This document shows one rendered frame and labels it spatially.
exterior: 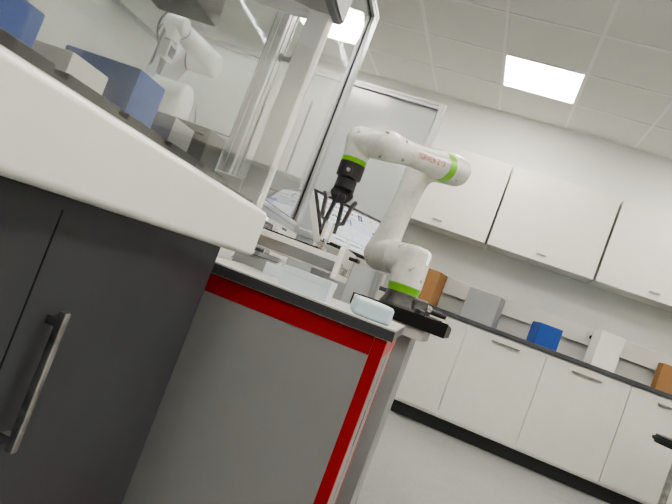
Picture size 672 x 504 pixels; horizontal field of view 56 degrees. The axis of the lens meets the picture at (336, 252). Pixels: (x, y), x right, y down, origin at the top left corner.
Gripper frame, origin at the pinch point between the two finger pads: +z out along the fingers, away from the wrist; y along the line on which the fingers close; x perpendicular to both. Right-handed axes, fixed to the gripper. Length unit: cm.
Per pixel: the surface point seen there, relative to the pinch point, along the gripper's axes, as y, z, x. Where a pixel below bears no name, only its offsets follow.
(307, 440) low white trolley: 27, 51, -75
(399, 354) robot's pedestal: 38, 32, 9
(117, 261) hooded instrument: -5, 24, -128
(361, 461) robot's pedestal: 39, 72, 9
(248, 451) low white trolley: 15, 59, -75
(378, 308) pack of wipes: 31, 17, -72
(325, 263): 6.1, 11.0, -16.9
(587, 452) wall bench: 186, 70, 272
